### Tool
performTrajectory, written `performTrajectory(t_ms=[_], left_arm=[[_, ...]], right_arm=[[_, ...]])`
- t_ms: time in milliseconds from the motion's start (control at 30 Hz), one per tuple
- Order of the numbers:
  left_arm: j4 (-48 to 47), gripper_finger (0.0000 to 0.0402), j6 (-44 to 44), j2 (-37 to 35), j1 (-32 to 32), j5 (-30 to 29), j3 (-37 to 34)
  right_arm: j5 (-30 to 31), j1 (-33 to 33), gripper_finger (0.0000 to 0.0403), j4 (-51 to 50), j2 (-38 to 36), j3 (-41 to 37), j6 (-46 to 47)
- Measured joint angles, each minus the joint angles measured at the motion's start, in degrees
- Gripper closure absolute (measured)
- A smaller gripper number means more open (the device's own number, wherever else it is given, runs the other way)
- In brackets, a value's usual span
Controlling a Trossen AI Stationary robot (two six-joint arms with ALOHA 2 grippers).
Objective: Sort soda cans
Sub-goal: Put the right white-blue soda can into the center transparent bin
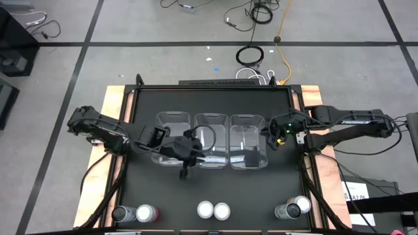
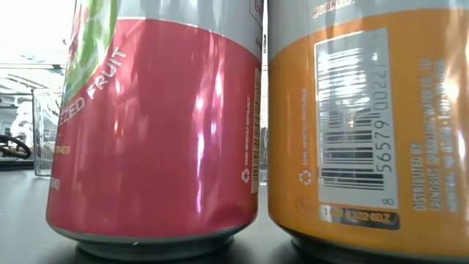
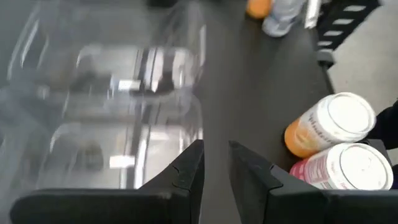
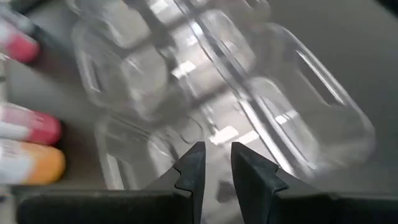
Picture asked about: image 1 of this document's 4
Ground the grey post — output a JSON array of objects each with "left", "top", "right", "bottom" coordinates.
[{"left": 406, "top": 112, "right": 418, "bottom": 154}]

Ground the thin black cable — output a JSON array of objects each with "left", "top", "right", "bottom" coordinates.
[{"left": 25, "top": 20, "right": 62, "bottom": 40}]

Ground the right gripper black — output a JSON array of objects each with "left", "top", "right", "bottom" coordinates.
[{"left": 266, "top": 117, "right": 297, "bottom": 151}]

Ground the orange soda can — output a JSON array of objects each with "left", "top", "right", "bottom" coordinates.
[{"left": 213, "top": 202, "right": 232, "bottom": 221}]

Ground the black cabinet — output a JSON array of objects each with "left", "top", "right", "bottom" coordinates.
[{"left": 0, "top": 6, "right": 40, "bottom": 78}]

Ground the black case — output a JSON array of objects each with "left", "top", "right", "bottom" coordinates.
[{"left": 0, "top": 78, "right": 20, "bottom": 131}]

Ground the black beam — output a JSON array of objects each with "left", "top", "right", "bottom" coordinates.
[{"left": 346, "top": 191, "right": 418, "bottom": 215}]

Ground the clear plastic bin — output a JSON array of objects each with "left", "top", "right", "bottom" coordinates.
[
  {"left": 150, "top": 110, "right": 193, "bottom": 167},
  {"left": 228, "top": 114, "right": 269, "bottom": 171},
  {"left": 193, "top": 112, "right": 231, "bottom": 170}
]

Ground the grey cabinet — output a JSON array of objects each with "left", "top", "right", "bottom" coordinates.
[{"left": 341, "top": 176, "right": 418, "bottom": 235}]

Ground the black power strip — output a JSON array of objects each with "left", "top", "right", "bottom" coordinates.
[{"left": 178, "top": 78, "right": 257, "bottom": 87}]

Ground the white cable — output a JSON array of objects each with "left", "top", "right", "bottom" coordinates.
[
  {"left": 11, "top": 10, "right": 48, "bottom": 27},
  {"left": 235, "top": 67, "right": 277, "bottom": 85}
]

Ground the black aluminium table frame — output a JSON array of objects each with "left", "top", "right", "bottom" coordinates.
[{"left": 78, "top": 73, "right": 350, "bottom": 231}]

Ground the white paper sheet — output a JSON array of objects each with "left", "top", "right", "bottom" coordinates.
[{"left": 341, "top": 181, "right": 376, "bottom": 228}]

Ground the white-capped bottle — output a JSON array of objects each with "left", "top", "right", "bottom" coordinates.
[{"left": 286, "top": 195, "right": 312, "bottom": 215}]

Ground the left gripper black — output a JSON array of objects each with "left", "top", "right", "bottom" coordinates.
[{"left": 162, "top": 129, "right": 207, "bottom": 181}]

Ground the orange cable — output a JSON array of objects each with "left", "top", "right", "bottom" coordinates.
[{"left": 273, "top": 0, "right": 293, "bottom": 86}]

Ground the wooden base board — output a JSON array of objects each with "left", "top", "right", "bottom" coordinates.
[{"left": 73, "top": 85, "right": 353, "bottom": 229}]

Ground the coiled black cable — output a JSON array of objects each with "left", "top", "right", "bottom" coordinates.
[
  {"left": 249, "top": 3, "right": 274, "bottom": 25},
  {"left": 235, "top": 44, "right": 265, "bottom": 68}
]

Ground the red soda can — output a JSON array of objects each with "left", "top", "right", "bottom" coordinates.
[
  {"left": 197, "top": 200, "right": 215, "bottom": 219},
  {"left": 135, "top": 204, "right": 161, "bottom": 223}
]

